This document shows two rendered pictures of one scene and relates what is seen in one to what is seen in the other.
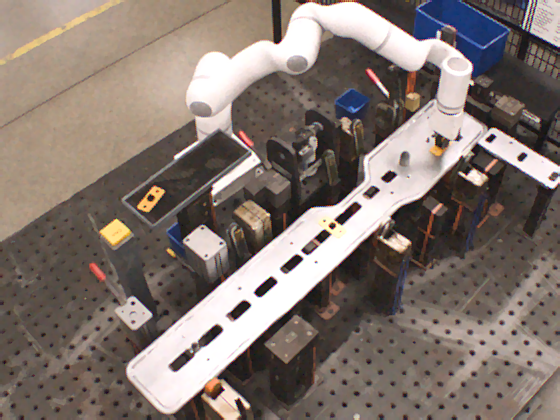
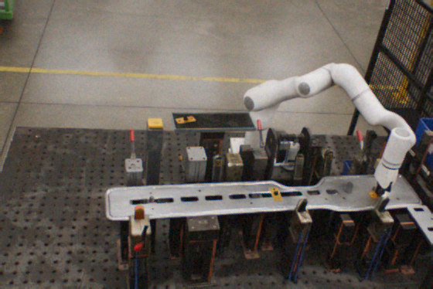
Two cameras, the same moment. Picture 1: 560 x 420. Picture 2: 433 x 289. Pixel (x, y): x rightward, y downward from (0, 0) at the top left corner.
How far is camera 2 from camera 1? 0.89 m
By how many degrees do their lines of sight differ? 23
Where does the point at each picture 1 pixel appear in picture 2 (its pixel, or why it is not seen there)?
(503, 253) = not seen: outside the picture
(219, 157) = (236, 122)
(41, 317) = (97, 170)
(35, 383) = (65, 195)
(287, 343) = (198, 222)
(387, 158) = (339, 184)
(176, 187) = (202, 122)
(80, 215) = not seen: hidden behind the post
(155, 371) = (121, 198)
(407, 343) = not seen: outside the picture
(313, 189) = (284, 177)
